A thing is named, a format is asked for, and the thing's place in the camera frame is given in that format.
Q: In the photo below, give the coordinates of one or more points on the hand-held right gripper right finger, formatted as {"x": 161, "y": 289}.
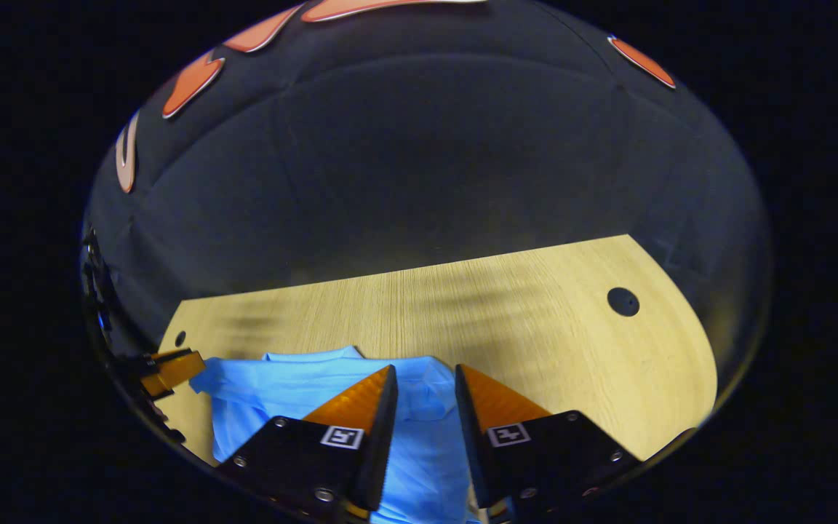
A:
{"x": 471, "y": 444}

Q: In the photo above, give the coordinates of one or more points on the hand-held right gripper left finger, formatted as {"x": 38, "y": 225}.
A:
{"x": 375, "y": 444}

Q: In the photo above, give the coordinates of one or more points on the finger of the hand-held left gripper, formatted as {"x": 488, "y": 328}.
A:
{"x": 172, "y": 370}

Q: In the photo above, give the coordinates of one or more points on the light blue T-shirt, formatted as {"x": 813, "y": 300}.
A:
{"x": 273, "y": 389}

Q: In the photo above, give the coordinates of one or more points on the black backdrop cloth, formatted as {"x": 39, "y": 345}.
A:
{"x": 426, "y": 160}

